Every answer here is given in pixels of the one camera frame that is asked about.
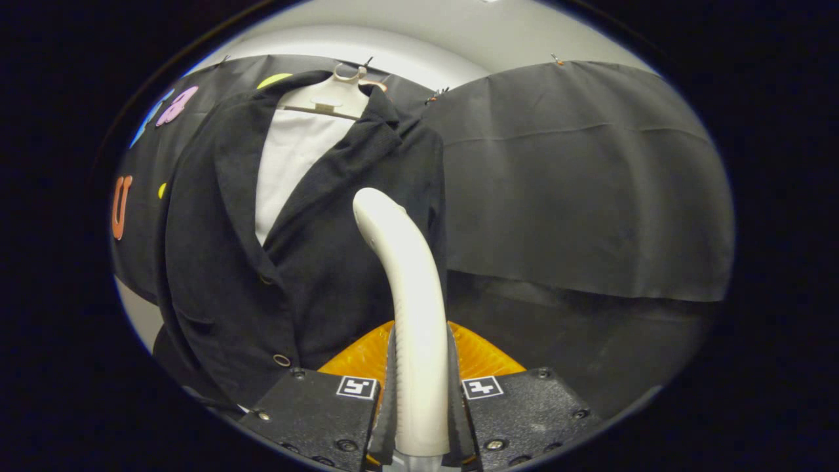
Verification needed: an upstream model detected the white plastic hanger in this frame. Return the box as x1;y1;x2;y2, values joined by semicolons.
279;62;387;120

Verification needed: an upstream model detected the row of small black clips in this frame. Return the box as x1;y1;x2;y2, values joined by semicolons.
222;52;564;106

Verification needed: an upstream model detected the white garment steamer head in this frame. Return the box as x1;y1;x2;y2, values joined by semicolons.
353;187;450;458

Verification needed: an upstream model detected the grey cabinet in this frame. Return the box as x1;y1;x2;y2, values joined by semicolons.
115;275;165;355

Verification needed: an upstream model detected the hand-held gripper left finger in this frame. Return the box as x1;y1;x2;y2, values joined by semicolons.
239;321;399;472

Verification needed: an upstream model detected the black backdrop cloth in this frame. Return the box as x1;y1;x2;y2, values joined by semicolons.
110;54;736;420

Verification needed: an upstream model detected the black suit jacket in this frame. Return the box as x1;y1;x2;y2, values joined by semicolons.
154;69;450;410

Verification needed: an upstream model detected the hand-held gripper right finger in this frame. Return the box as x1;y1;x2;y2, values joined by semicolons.
448;321;604;471

